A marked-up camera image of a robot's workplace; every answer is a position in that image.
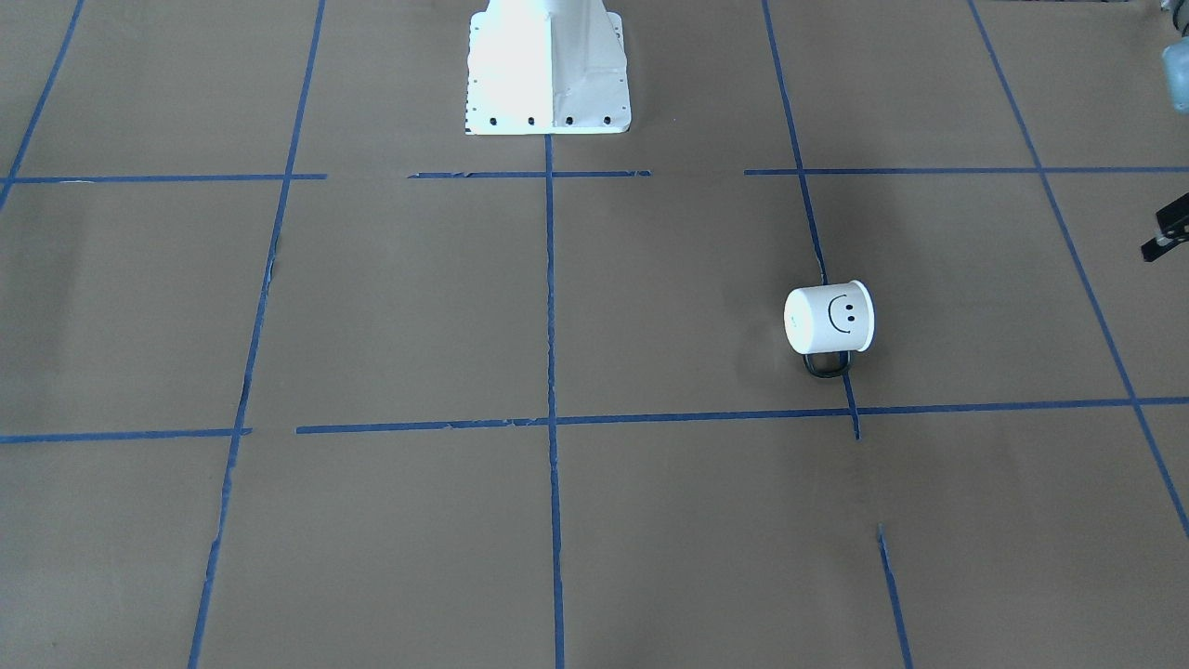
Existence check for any white smiley mug black handle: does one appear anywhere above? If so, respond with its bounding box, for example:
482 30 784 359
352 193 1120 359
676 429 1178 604
782 280 877 378

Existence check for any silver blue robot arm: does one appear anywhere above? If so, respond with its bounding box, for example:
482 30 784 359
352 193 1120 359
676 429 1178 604
1141 1 1188 263

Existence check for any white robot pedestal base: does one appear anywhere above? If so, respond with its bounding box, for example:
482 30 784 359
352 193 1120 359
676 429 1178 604
464 1 633 135

